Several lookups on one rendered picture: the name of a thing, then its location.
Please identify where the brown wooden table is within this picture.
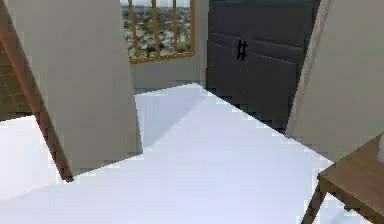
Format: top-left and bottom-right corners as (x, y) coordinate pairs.
(300, 132), (384, 224)

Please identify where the yellow framed window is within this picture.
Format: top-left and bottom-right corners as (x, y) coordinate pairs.
(119, 0), (197, 65)

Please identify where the black door handle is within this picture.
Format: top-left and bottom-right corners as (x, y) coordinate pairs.
(236, 39), (249, 62)

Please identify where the dark grey room door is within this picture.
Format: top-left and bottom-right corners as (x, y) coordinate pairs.
(205, 0), (322, 132)

